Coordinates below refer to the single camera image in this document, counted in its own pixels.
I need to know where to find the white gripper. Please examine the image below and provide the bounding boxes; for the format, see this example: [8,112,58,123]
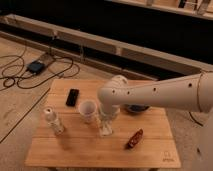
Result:
[98,105,120,136]

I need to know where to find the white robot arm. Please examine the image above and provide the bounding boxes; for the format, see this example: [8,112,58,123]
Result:
[97,72,213,171]

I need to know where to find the red brown snack bar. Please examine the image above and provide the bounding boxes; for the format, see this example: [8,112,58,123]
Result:
[125,129,143,149]

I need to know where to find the dark blue bowl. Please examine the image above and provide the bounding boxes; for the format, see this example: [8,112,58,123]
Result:
[124,105,148,114]

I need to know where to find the wooden table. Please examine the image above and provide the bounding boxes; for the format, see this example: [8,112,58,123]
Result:
[25,79,181,168]

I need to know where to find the black smartphone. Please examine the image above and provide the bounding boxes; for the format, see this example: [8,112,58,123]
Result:
[66,89,79,107]

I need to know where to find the clear plastic bottle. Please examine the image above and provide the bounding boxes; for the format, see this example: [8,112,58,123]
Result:
[44,107,64,135]

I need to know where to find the blue power adapter box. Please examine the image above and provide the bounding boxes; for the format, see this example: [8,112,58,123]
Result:
[27,61,45,74]

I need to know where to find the black floor cable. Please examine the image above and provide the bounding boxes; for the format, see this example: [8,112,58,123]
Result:
[0,46,81,144]

